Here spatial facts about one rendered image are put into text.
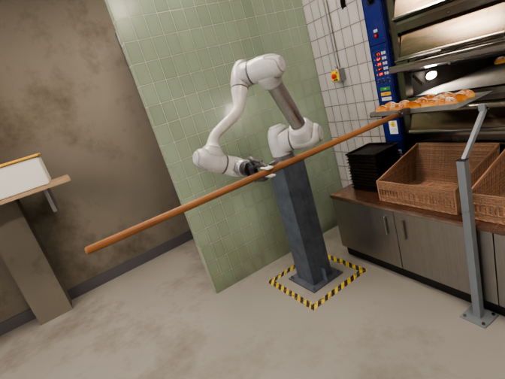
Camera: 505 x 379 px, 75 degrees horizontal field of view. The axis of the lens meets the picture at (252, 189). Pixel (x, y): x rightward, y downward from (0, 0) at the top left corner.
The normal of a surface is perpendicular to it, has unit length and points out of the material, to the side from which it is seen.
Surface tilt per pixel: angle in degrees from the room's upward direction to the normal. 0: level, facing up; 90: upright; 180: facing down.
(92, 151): 90
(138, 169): 90
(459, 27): 70
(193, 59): 90
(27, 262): 90
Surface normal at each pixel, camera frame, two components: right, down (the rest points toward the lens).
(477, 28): -0.88, 0.04
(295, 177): 0.51, 0.11
